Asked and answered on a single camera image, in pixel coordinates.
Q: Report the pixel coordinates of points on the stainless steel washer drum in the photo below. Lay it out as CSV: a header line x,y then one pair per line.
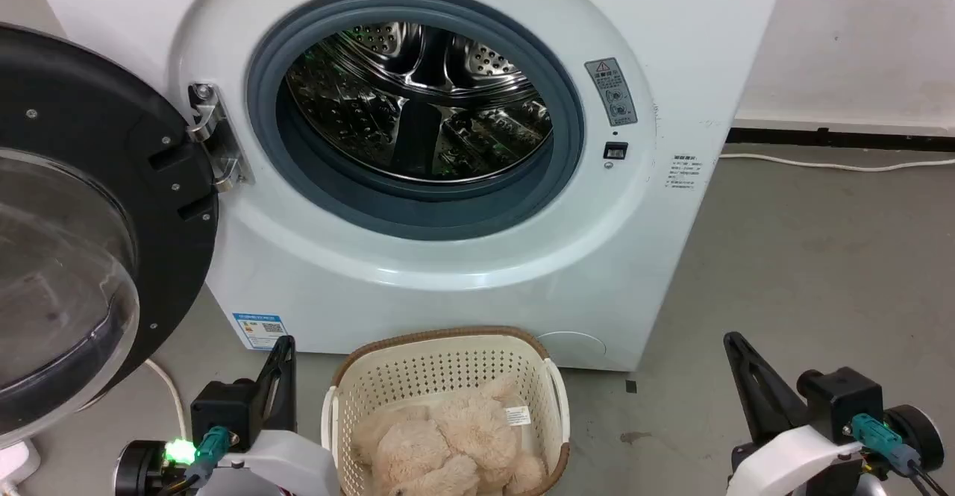
x,y
418,101

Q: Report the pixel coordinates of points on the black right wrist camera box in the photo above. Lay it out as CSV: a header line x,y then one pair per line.
x,y
839,403

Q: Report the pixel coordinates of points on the cream perforated laundry basket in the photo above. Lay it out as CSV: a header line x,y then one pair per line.
x,y
440,365

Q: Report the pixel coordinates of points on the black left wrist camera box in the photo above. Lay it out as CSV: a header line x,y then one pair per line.
x,y
224,410

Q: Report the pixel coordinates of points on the beige plush teddy bear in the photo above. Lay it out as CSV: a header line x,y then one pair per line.
x,y
440,447

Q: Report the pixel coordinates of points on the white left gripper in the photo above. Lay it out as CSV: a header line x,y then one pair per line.
x,y
287,462

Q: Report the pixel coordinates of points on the grey warning sticker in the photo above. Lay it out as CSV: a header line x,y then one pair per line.
x,y
611,91

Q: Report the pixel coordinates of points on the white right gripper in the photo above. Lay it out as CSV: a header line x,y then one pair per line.
x,y
791,459

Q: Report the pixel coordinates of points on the chrome door hinge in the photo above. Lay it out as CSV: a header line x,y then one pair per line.
x,y
213,134

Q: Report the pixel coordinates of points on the white front-load washing machine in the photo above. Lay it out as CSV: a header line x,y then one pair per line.
x,y
462,272

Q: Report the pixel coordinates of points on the grey rubber door gasket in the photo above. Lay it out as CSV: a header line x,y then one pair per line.
x,y
418,209

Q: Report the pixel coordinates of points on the black round washer door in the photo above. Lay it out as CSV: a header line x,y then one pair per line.
x,y
89,183

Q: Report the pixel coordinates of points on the black door latch socket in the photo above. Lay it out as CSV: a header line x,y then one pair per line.
x,y
615,151

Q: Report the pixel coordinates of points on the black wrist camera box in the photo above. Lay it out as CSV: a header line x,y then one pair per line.
x,y
839,403
224,410

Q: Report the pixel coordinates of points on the blue energy label sticker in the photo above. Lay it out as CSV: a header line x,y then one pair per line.
x,y
259,330

